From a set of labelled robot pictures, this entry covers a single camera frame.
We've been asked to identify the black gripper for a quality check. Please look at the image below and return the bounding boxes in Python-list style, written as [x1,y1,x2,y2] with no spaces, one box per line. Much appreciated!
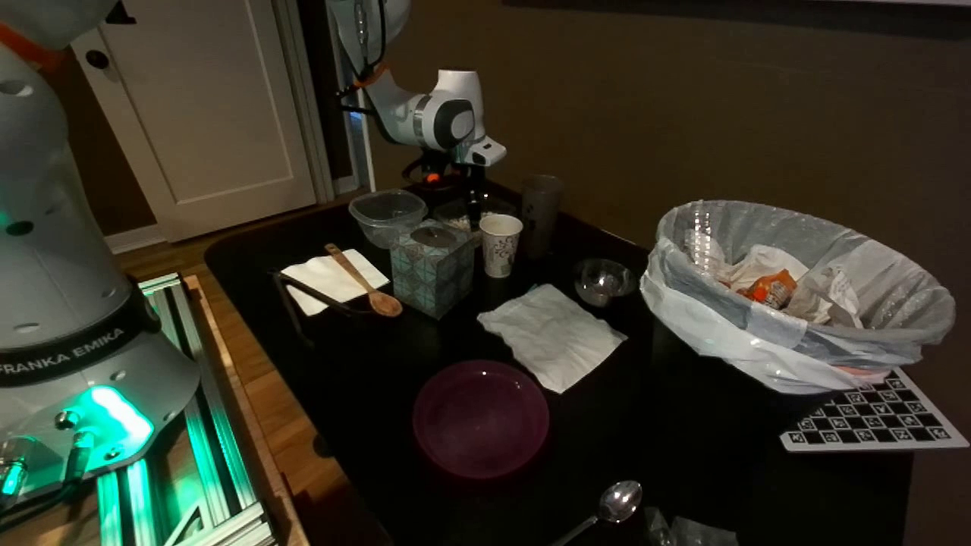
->
[401,150,499,232]

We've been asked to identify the white paper towel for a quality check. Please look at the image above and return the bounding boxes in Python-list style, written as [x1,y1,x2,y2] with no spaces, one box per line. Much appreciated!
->
[475,281,631,397]

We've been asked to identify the clear plastic popcorn container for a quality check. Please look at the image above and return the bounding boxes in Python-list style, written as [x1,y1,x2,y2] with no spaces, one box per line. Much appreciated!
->
[429,197,475,232]

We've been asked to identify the white paper cup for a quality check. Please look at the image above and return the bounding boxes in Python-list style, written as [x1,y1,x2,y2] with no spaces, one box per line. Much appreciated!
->
[477,211,528,281]

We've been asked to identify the dark tall tumbler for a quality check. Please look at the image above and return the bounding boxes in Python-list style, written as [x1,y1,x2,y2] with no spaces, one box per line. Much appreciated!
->
[518,174,566,261]

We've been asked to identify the empty clear plastic container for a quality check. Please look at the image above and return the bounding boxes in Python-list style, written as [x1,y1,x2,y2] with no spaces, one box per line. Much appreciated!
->
[346,189,431,252]

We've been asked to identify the wooden spoon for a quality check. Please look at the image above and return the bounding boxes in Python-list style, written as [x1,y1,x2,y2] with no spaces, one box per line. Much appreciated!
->
[321,239,408,318]

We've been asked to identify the white napkin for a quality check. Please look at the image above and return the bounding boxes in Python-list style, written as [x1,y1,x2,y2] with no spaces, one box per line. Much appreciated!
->
[277,246,393,318]

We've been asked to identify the black tongs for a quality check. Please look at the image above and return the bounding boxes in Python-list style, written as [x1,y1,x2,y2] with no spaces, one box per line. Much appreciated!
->
[269,271,353,312]

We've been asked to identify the purple plate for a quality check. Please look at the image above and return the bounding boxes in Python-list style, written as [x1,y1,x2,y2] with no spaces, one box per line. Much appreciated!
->
[411,359,553,483]

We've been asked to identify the white door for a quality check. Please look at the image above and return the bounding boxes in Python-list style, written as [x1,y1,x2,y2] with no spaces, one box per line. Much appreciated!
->
[71,0,338,246]

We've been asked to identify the orange wrapper trash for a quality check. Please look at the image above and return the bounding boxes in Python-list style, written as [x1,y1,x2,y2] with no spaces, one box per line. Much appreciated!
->
[741,271,802,311]

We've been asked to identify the metal spoon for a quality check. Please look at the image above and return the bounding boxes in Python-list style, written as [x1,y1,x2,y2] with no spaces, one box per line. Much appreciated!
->
[548,477,646,546]

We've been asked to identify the crumpled white paper trash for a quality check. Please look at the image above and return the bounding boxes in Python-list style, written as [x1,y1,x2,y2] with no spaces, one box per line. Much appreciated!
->
[709,243,863,327]

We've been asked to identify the shiny snack wrapper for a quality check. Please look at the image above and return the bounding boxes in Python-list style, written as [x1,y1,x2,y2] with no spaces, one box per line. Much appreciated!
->
[641,504,747,546]

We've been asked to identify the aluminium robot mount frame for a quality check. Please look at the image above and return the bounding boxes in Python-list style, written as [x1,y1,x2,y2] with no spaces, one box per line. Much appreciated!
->
[0,271,282,546]

